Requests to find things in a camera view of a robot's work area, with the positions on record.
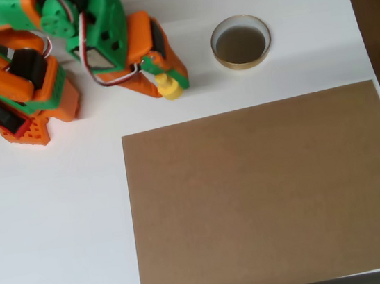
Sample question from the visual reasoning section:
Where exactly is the small yellow peg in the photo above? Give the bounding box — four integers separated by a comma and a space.
154, 70, 185, 103

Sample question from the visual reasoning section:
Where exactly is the round shallow tin dish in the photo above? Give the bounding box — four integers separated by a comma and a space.
207, 10, 276, 75

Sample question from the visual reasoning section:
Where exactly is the brown rectangular board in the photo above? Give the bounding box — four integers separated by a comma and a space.
117, 78, 380, 284

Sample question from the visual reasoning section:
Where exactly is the white red servo cable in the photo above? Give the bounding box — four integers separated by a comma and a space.
73, 4, 144, 92

